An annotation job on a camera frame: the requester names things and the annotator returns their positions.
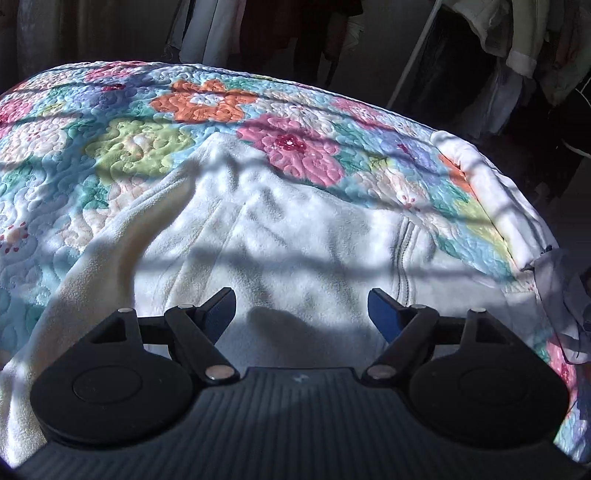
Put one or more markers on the grey garment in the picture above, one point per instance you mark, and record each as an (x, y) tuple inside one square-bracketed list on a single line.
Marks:
[(565, 300)]

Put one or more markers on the white fleece jacket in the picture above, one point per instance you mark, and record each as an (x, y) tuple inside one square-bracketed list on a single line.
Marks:
[(286, 221)]

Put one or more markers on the white rack pole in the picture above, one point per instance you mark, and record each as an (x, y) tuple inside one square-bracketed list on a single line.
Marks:
[(413, 55)]

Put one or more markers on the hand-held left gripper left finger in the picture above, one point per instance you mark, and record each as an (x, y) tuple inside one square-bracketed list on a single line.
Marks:
[(220, 314)]

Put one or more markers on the hanging clothes on white rack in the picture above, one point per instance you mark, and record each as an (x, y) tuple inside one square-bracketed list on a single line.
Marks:
[(521, 50)]

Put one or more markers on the beige curtain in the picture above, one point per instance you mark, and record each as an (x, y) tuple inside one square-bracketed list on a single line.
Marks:
[(69, 32)]

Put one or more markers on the hanging clothes on dark rack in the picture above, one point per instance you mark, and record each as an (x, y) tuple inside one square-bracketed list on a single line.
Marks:
[(258, 37)]

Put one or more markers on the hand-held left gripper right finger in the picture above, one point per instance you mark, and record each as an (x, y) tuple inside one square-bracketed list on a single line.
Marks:
[(383, 314)]

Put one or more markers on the floral quilt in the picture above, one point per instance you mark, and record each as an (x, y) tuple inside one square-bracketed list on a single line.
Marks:
[(207, 99)]

